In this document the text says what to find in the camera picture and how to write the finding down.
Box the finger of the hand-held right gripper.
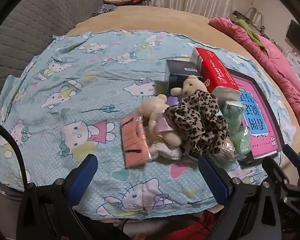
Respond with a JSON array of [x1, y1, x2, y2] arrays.
[[282, 145, 300, 180], [262, 156, 300, 198]]

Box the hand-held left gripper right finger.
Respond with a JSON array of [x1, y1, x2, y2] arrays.
[[197, 155, 290, 240]]

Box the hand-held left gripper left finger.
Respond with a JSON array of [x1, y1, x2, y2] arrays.
[[16, 154, 99, 240]]

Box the white floral scrunchie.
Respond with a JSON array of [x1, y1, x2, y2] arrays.
[[147, 140, 183, 160]]

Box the leopard print scrunchie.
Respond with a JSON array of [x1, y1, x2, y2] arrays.
[[165, 89, 230, 157]]

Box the dark framed pink tray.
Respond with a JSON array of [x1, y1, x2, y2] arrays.
[[225, 69, 285, 167]]

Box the orange tissue pack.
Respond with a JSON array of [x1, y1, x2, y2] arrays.
[[120, 114, 150, 169]]

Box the cream teddy bear pink dress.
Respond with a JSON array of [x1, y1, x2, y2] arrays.
[[139, 94, 182, 147]]

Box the cream teddy bear purple dress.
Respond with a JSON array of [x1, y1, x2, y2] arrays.
[[170, 75, 208, 105]]

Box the white green wipes pack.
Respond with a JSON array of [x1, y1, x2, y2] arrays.
[[220, 101, 245, 132]]

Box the light blue cartoon printed blanket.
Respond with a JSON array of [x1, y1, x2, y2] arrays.
[[0, 29, 297, 218]]

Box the white storage boxes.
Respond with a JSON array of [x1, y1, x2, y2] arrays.
[[286, 52, 300, 85]]

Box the pink quilt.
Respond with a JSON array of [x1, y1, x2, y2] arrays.
[[209, 17, 300, 133]]

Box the red cardboard box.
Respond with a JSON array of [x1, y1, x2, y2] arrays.
[[191, 47, 242, 110]]

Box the black cardboard box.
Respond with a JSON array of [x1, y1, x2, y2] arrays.
[[165, 59, 204, 97]]

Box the green cloth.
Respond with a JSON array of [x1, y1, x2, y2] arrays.
[[235, 19, 268, 54]]

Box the wavy framed mirror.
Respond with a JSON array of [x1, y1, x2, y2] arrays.
[[247, 7, 263, 23]]

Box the dark patterned box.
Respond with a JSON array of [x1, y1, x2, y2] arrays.
[[232, 10, 253, 20]]

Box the beige bed sheet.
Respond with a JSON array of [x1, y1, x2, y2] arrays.
[[65, 5, 300, 168]]

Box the dark floral cloth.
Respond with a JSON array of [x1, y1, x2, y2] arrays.
[[91, 4, 117, 18]]

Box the black cable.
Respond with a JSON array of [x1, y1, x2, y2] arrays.
[[0, 119, 32, 188]]

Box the black wall screen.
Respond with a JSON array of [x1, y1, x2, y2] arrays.
[[286, 19, 300, 60]]

